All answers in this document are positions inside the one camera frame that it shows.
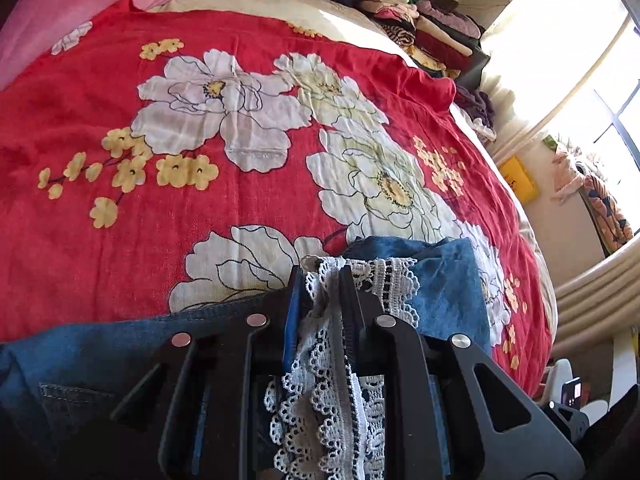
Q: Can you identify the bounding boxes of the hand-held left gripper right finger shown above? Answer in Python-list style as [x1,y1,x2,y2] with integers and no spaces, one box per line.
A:
[339,266,587,480]

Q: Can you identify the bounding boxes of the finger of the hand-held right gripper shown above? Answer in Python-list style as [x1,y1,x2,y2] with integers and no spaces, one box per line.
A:
[542,399,591,448]

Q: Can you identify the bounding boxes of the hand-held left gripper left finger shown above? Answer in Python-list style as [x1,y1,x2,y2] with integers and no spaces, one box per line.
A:
[110,265,303,480]

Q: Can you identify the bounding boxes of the blue denim pants lace trim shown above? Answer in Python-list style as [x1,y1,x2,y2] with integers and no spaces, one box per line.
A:
[0,237,493,480]

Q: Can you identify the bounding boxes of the beige window ledge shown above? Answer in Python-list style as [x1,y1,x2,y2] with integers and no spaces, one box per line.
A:
[552,242,640,361]

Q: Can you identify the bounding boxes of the yellow box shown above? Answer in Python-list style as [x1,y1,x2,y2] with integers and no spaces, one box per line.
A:
[498,156,541,204]

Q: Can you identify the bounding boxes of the patterned orange cloth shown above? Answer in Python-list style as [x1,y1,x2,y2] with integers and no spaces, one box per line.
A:
[582,170,635,256]

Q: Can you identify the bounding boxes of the red floral blanket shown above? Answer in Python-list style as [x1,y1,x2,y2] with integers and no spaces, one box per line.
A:
[0,7,553,401]

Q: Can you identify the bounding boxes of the purple cloth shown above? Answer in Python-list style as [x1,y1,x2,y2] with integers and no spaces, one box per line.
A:
[455,85,496,131]

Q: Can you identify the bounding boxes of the pink fluffy cloth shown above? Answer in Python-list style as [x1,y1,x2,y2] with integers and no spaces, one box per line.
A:
[552,147,586,203]

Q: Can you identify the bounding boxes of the window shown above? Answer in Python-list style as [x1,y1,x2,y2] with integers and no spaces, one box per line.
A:
[592,75,640,201]

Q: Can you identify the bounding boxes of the pile of folded clothes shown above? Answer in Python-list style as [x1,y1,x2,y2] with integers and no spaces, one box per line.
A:
[357,0,488,81]

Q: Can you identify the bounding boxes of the white curtain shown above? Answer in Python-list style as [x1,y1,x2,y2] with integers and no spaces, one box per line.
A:
[480,0,640,161]

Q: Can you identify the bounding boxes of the pink quilt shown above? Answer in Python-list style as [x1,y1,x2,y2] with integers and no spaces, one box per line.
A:
[0,0,223,91]

